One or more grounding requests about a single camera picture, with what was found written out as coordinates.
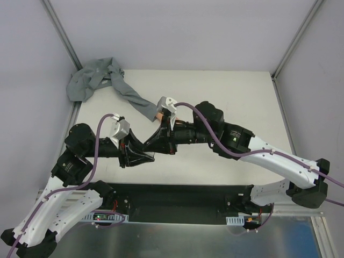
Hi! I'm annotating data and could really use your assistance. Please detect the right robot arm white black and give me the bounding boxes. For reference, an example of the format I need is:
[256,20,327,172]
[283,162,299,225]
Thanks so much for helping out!
[144,101,329,212]

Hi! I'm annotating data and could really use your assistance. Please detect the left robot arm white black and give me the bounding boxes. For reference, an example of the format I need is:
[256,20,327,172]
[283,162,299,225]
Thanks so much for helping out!
[1,120,154,257]

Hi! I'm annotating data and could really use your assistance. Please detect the mannequin hand with pink nails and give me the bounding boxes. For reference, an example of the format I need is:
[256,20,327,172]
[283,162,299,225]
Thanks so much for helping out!
[155,112,163,122]

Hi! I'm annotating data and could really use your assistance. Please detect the grey shirt with sleeve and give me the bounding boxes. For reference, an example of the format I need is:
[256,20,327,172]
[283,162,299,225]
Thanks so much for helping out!
[66,57,158,121]

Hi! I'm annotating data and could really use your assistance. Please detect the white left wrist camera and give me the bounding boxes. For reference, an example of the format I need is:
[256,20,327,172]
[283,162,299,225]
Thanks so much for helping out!
[109,113,130,148]

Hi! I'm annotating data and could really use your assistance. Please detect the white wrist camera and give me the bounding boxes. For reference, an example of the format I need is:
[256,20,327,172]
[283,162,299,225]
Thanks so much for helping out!
[157,96,177,130]
[109,113,130,148]

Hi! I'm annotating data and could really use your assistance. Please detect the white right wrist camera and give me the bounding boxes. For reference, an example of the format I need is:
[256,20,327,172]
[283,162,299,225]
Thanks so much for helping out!
[157,96,177,130]

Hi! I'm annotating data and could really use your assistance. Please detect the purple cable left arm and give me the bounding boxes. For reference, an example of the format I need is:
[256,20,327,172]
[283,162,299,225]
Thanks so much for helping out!
[8,112,127,258]

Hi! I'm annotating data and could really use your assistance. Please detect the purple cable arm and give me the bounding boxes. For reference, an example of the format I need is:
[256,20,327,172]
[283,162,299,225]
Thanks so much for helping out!
[174,101,344,207]
[8,112,127,258]

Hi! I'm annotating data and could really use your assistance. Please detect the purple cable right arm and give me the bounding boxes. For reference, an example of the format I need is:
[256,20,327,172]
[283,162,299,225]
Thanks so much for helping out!
[174,101,344,207]

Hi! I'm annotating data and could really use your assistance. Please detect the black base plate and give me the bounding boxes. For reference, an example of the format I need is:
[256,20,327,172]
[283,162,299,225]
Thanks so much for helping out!
[51,181,275,229]

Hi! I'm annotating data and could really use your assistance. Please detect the white cable duct left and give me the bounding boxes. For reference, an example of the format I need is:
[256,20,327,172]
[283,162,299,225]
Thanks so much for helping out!
[80,212,128,224]

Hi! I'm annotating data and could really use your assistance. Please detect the white cable duct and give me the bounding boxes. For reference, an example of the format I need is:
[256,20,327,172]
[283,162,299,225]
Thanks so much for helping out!
[226,216,245,226]
[80,212,128,224]

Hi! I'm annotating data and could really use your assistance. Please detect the white cable duct right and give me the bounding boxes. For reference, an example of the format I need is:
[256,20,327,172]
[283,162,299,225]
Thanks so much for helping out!
[226,216,245,226]

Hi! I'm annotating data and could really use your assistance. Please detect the aluminium frame post left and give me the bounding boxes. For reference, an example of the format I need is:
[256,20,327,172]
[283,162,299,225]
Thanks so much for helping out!
[40,0,83,70]

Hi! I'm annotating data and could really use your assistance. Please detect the aluminium frame post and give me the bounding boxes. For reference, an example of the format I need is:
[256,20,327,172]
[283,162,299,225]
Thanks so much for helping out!
[40,0,83,70]
[271,0,326,82]

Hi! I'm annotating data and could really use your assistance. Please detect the aluminium frame post right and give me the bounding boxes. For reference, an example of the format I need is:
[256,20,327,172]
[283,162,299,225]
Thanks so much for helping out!
[271,0,326,82]

